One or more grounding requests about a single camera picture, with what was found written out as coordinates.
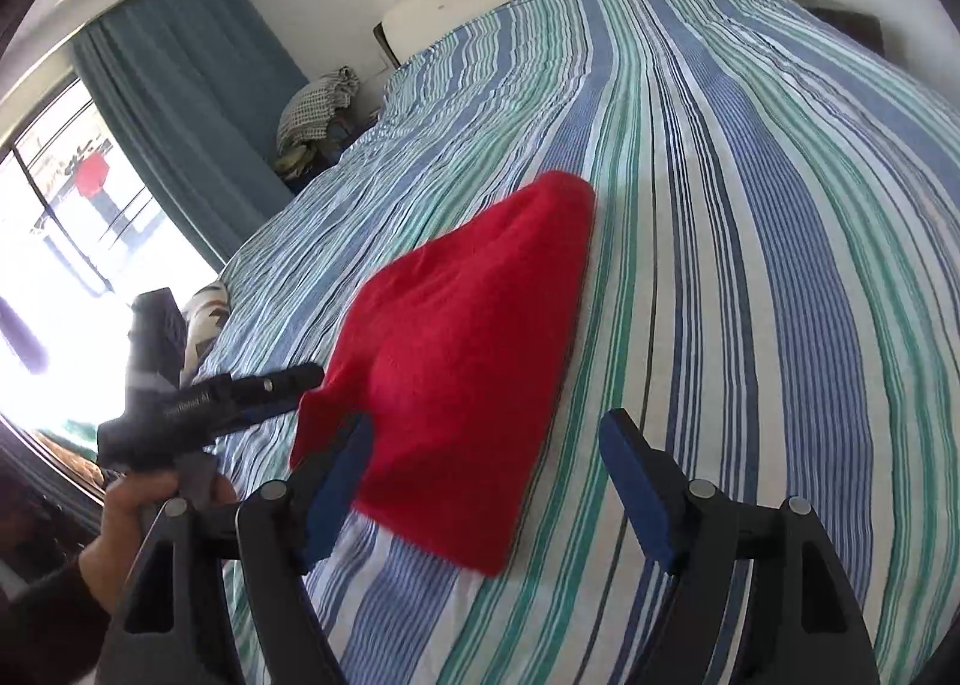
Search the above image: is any red knit sweater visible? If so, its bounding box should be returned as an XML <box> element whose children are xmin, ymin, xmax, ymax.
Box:
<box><xmin>290</xmin><ymin>171</ymin><xmax>596</xmax><ymax>576</ymax></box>

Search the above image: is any pile of clothes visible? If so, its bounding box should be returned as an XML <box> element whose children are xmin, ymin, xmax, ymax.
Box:
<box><xmin>274</xmin><ymin>65</ymin><xmax>361</xmax><ymax>184</ymax></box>

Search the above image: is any person's left hand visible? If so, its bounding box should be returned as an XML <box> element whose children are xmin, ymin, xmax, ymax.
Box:
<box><xmin>78</xmin><ymin>470</ymin><xmax>179</xmax><ymax>614</ymax></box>

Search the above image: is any patterned cushion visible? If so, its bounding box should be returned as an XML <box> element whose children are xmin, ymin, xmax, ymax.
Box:
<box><xmin>179</xmin><ymin>280</ymin><xmax>231</xmax><ymax>387</ymax></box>

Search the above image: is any window with railing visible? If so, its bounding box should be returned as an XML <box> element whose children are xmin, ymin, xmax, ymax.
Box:
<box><xmin>2</xmin><ymin>75</ymin><xmax>215</xmax><ymax>451</ymax></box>

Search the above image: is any teal curtain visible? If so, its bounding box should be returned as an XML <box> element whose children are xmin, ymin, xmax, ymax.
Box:
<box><xmin>70</xmin><ymin>0</ymin><xmax>308</xmax><ymax>269</ymax></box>

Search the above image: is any striped blue green bedspread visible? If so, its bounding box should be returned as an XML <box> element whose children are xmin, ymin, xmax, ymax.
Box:
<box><xmin>205</xmin><ymin>0</ymin><xmax>958</xmax><ymax>683</ymax></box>

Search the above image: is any dark wooden nightstand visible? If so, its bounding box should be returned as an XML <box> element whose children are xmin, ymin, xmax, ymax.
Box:
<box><xmin>793</xmin><ymin>0</ymin><xmax>887</xmax><ymax>58</ymax></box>

